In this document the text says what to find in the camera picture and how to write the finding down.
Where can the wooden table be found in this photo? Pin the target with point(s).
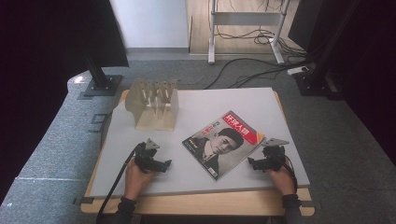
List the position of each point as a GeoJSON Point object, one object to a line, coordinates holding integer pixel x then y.
{"type": "Point", "coordinates": [199, 203]}

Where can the white power strip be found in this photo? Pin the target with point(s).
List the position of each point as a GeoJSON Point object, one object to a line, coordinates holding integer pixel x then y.
{"type": "Point", "coordinates": [297, 70]}

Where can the dark curtain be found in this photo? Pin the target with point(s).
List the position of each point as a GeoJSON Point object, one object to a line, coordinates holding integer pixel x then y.
{"type": "Point", "coordinates": [370, 71]}
{"type": "Point", "coordinates": [34, 77]}

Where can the black panel on stand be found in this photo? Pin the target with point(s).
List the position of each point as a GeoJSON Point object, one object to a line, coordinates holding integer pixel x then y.
{"type": "Point", "coordinates": [106, 34]}

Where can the white metal desk frame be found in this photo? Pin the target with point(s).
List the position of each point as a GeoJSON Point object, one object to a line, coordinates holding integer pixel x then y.
{"type": "Point", "coordinates": [246, 18]}

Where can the grey table mat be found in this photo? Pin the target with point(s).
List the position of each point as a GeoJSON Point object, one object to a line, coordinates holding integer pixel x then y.
{"type": "Point", "coordinates": [199, 105]}

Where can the wooden slotted file rack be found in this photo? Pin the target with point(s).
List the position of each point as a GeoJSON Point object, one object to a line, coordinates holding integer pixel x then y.
{"type": "Point", "coordinates": [155, 105]}

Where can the black table corner clamp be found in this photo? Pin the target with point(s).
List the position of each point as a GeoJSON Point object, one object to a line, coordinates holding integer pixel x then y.
{"type": "Point", "coordinates": [311, 204]}
{"type": "Point", "coordinates": [83, 201]}

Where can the person's left hand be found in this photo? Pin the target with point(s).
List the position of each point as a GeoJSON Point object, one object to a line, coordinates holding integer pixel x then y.
{"type": "Point", "coordinates": [135, 182]}

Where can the magazine with portrait cover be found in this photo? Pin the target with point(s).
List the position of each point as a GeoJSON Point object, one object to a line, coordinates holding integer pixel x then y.
{"type": "Point", "coordinates": [218, 146]}

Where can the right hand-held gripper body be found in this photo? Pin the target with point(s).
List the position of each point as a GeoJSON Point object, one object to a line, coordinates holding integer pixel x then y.
{"type": "Point", "coordinates": [274, 157]}

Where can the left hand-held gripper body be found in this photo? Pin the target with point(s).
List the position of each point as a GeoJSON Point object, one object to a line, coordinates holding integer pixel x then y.
{"type": "Point", "coordinates": [144, 157]}

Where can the black stand with base plate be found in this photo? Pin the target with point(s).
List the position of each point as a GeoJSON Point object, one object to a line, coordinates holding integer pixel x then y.
{"type": "Point", "coordinates": [314, 77]}
{"type": "Point", "coordinates": [101, 82]}

